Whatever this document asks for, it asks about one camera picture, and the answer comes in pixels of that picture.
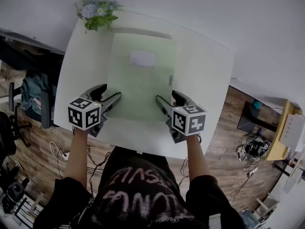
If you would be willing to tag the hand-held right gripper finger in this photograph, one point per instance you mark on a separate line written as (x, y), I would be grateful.
(164, 106)
(183, 99)

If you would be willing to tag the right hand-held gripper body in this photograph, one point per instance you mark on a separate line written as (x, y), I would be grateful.
(188, 120)

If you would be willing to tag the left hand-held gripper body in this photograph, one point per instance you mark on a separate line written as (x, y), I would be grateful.
(83, 113)

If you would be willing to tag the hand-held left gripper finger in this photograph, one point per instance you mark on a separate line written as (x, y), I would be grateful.
(112, 101)
(96, 90)

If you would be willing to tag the pale green box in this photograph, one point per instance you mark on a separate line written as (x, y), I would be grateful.
(143, 87)

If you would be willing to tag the person's left forearm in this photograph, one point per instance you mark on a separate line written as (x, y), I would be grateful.
(77, 156)

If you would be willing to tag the person's right forearm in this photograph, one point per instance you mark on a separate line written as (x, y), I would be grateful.
(196, 156)

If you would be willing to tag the white square table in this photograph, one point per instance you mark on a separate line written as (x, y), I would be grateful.
(202, 80)

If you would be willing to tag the teal jacket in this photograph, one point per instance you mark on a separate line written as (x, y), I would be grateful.
(33, 89)

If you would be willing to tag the teal ball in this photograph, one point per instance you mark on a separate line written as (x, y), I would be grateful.
(257, 104)

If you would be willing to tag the white and black floor device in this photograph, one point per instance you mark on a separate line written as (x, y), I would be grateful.
(255, 148)

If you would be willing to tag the black high-back office chair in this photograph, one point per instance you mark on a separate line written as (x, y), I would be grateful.
(28, 54)

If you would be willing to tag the potted flower plant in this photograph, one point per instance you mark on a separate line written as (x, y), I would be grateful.
(97, 13)

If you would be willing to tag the small white power strip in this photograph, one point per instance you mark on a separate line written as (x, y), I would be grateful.
(252, 172)

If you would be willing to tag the person's black printed shirt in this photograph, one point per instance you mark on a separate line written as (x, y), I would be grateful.
(143, 194)

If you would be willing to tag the yellow cabinet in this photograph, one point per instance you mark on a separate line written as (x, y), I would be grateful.
(278, 137)

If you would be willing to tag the white box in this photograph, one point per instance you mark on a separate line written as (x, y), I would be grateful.
(294, 130)

